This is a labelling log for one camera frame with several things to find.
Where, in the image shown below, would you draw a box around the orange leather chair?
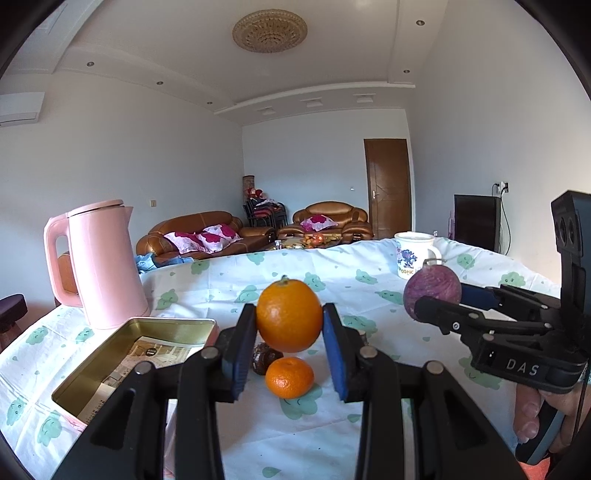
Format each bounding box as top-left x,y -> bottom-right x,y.
58,252 -> 78,296

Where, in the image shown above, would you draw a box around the white cloud-print tablecloth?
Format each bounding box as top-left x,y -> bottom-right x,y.
0,237 -> 562,480

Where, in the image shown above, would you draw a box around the dark round stool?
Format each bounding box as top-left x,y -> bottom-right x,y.
0,294 -> 28,350

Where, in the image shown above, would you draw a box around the pink floral cushion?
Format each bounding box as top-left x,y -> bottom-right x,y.
301,214 -> 339,232

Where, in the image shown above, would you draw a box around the large orange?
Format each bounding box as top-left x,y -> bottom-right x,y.
256,276 -> 322,353

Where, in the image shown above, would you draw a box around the long brown leather sofa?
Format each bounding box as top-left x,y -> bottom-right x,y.
136,211 -> 276,261

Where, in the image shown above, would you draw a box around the brown wooden door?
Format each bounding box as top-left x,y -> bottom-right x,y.
363,139 -> 412,239

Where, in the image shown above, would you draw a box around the stacked dark chairs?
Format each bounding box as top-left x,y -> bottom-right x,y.
243,187 -> 287,229

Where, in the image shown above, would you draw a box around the dark brown passion fruit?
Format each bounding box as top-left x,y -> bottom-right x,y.
252,342 -> 283,376

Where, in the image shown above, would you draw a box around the right hand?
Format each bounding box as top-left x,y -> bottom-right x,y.
513,384 -> 582,453

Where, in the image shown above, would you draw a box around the coffee table with fruits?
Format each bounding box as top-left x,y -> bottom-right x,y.
269,232 -> 342,250

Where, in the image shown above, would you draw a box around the small mandarin orange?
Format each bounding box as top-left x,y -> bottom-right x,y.
264,357 -> 315,400

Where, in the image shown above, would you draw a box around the gold ceiling lamp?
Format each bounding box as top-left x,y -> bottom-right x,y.
232,9 -> 308,54

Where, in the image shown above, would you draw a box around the purple round fruit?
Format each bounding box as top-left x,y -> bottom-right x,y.
403,259 -> 462,320

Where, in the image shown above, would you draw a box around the pink electric kettle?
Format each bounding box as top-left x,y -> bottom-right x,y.
43,199 -> 149,330

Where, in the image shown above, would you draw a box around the white air conditioner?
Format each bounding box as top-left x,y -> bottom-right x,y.
0,92 -> 45,127

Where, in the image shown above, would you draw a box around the brown leather armchair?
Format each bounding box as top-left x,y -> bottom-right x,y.
277,201 -> 374,243

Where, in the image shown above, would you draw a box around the white floral enamel mug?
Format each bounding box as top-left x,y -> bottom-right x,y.
394,231 -> 442,279

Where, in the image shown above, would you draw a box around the gold metal tin box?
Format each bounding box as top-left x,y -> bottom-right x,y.
52,317 -> 218,425

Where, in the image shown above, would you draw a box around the black television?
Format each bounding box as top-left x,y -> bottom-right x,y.
454,194 -> 501,253

